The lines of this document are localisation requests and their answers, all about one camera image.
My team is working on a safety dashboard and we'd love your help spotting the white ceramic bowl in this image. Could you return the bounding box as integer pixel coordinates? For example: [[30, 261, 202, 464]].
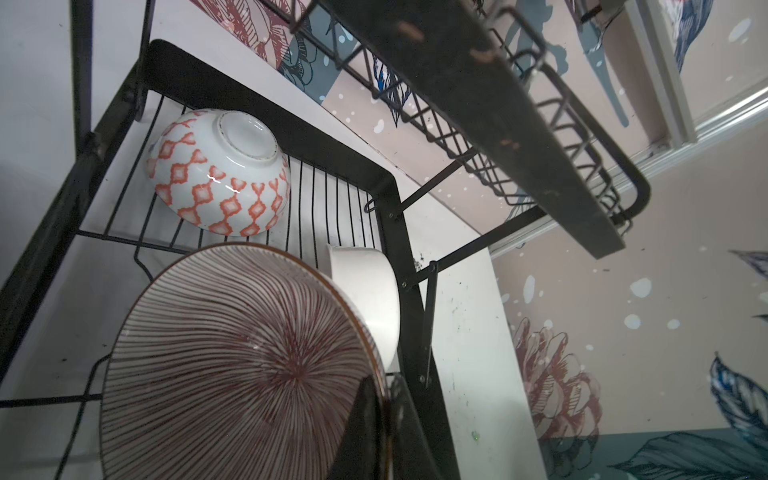
[[327, 245, 401, 372]]

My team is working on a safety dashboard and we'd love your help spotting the pink ribbed bowl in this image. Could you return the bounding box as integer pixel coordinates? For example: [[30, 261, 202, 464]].
[[100, 243, 387, 479]]

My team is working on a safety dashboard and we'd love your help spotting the black wire dish rack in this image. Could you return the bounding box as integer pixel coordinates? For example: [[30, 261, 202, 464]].
[[0, 0, 652, 480]]

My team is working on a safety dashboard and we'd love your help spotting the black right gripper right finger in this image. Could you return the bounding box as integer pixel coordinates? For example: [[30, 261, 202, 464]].
[[388, 374, 442, 480]]

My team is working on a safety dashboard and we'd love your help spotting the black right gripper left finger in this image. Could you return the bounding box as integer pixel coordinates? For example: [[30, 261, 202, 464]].
[[327, 376, 384, 480]]

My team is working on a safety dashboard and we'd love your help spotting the white red patterned bowl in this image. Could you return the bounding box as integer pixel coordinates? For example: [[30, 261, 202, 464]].
[[145, 109, 291, 237]]

